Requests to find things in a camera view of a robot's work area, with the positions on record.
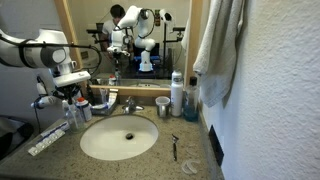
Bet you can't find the wood framed mirror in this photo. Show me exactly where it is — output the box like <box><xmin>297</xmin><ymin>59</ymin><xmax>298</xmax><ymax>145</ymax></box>
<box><xmin>54</xmin><ymin>0</ymin><xmax>205</xmax><ymax>99</ymax></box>

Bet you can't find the dark bag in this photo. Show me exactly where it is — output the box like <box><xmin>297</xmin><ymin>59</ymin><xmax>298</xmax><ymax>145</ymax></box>
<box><xmin>0</xmin><ymin>114</ymin><xmax>35</xmax><ymax>162</ymax></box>

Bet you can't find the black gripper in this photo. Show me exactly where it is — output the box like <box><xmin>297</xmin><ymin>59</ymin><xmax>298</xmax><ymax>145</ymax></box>
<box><xmin>53</xmin><ymin>83</ymin><xmax>84</xmax><ymax>106</ymax></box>

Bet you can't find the silver pill blister pack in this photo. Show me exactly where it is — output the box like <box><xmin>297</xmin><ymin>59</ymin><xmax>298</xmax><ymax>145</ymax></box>
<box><xmin>39</xmin><ymin>120</ymin><xmax>71</xmax><ymax>138</ymax></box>
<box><xmin>27</xmin><ymin>131</ymin><xmax>66</xmax><ymax>157</ymax></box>

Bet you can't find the dark handled razor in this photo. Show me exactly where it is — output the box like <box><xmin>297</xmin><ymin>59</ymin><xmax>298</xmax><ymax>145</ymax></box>
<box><xmin>171</xmin><ymin>133</ymin><xmax>181</xmax><ymax>163</ymax></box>

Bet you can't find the white wall plug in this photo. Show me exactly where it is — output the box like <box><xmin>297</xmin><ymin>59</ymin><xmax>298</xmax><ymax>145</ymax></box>
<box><xmin>35</xmin><ymin>75</ymin><xmax>49</xmax><ymax>97</ymax></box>

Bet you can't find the white blue charger plug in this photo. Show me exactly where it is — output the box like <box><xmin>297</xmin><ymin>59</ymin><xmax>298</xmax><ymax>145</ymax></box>
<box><xmin>30</xmin><ymin>95</ymin><xmax>56</xmax><ymax>110</ymax></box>

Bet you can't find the blue pill blister pack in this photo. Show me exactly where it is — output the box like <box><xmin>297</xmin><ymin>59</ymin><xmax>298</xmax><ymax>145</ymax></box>
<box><xmin>34</xmin><ymin>126</ymin><xmax>68</xmax><ymax>148</ymax></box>

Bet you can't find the clear dental retainer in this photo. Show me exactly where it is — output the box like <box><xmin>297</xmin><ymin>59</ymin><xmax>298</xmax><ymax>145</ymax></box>
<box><xmin>180</xmin><ymin>158</ymin><xmax>202</xmax><ymax>176</ymax></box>

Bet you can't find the grey mug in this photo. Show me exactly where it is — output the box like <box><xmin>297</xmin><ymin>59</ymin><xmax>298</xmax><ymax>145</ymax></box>
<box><xmin>155</xmin><ymin>95</ymin><xmax>172</xmax><ymax>119</ymax></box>

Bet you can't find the blue mouthwash bottle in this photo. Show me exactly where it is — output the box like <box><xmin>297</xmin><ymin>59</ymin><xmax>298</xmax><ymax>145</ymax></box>
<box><xmin>182</xmin><ymin>76</ymin><xmax>201</xmax><ymax>123</ymax></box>

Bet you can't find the beige hanging towel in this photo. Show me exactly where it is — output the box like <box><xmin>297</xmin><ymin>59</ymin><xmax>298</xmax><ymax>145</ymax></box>
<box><xmin>192</xmin><ymin>0</ymin><xmax>248</xmax><ymax>109</ymax></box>

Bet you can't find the orange capped shaving can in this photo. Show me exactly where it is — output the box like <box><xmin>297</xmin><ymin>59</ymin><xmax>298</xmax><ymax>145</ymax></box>
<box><xmin>76</xmin><ymin>96</ymin><xmax>94</xmax><ymax>123</ymax></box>

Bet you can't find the silver wrist camera bar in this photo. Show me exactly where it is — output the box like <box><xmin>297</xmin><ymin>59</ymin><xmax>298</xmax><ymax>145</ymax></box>
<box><xmin>52</xmin><ymin>70</ymin><xmax>92</xmax><ymax>89</ymax></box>

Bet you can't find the clear pump bottle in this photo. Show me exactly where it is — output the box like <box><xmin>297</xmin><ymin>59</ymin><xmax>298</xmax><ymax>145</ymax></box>
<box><xmin>61</xmin><ymin>99</ymin><xmax>87</xmax><ymax>135</ymax></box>

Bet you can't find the toiletry tray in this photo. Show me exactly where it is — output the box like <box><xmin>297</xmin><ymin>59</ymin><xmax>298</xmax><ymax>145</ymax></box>
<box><xmin>90</xmin><ymin>88</ymin><xmax>120</xmax><ymax>117</ymax></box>

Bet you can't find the tall white spray can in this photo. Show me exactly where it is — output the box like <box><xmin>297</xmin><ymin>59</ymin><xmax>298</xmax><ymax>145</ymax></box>
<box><xmin>170</xmin><ymin>69</ymin><xmax>185</xmax><ymax>118</ymax></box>

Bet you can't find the white oval sink basin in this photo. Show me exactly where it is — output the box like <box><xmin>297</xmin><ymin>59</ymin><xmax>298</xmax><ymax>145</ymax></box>
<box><xmin>79</xmin><ymin>114</ymin><xmax>160</xmax><ymax>162</ymax></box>

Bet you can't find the white toothpaste box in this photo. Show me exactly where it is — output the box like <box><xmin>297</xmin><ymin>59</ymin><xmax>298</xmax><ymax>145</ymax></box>
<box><xmin>107</xmin><ymin>88</ymin><xmax>120</xmax><ymax>107</ymax></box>

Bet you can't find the black wall plate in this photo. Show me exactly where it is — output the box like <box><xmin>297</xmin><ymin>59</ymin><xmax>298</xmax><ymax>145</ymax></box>
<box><xmin>208</xmin><ymin>124</ymin><xmax>225</xmax><ymax>167</ymax></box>

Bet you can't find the chrome faucet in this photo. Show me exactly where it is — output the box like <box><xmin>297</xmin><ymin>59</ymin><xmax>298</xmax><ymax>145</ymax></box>
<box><xmin>121</xmin><ymin>95</ymin><xmax>146</xmax><ymax>115</ymax></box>

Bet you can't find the dark glass bottle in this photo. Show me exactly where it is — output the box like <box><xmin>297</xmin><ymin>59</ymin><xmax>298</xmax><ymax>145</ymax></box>
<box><xmin>85</xmin><ymin>81</ymin><xmax>96</xmax><ymax>105</ymax></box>

